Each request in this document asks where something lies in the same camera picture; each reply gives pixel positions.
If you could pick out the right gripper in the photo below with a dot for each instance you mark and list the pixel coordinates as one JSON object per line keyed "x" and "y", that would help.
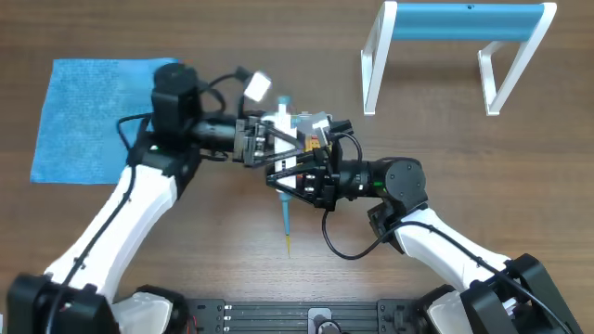
{"x": 330, "y": 185}

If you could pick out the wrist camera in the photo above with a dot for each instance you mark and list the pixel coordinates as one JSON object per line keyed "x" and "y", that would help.
{"x": 257, "y": 87}
{"x": 320, "y": 126}

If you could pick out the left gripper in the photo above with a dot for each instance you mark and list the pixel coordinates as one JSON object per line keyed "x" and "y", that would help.
{"x": 246, "y": 141}

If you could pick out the red and yellow tip box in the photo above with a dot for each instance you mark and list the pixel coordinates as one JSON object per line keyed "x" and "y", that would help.
{"x": 312, "y": 144}

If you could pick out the blue cloth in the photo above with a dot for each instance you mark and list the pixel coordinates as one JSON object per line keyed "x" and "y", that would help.
{"x": 83, "y": 120}

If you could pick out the white pipette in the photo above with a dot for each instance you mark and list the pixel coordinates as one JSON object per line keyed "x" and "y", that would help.
{"x": 286, "y": 209}

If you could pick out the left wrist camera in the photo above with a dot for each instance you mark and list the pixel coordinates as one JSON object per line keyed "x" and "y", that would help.
{"x": 257, "y": 87}

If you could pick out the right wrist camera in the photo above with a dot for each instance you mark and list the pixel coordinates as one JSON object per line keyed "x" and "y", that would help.
{"x": 320, "y": 126}

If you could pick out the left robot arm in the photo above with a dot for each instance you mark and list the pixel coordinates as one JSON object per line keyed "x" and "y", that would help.
{"x": 139, "y": 204}

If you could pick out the white and blue stand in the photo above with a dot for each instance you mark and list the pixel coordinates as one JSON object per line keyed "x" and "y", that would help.
{"x": 464, "y": 23}

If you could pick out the mounting rail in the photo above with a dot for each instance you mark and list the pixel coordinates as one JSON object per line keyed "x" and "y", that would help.
{"x": 278, "y": 315}

